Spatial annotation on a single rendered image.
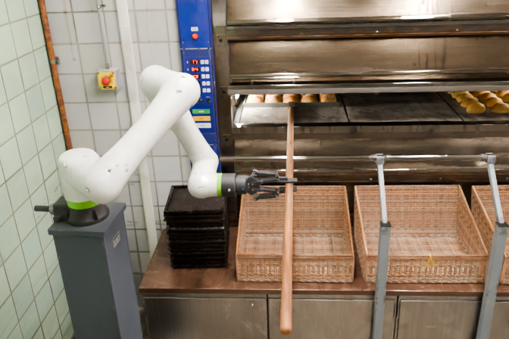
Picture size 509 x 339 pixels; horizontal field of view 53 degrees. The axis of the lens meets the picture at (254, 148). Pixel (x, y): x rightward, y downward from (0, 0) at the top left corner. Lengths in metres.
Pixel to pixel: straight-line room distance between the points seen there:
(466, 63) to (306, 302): 1.36
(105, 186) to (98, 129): 1.21
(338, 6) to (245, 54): 0.50
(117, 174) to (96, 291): 0.51
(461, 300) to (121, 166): 1.68
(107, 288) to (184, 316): 0.75
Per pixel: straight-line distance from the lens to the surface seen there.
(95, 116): 2.81
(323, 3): 2.51
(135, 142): 1.68
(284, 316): 1.38
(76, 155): 1.79
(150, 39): 2.61
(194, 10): 2.51
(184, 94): 1.72
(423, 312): 2.62
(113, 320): 2.04
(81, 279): 1.98
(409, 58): 2.61
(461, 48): 2.68
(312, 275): 2.49
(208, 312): 2.59
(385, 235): 2.27
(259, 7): 2.50
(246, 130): 2.66
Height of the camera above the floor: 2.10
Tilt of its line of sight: 23 degrees down
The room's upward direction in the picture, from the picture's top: 2 degrees counter-clockwise
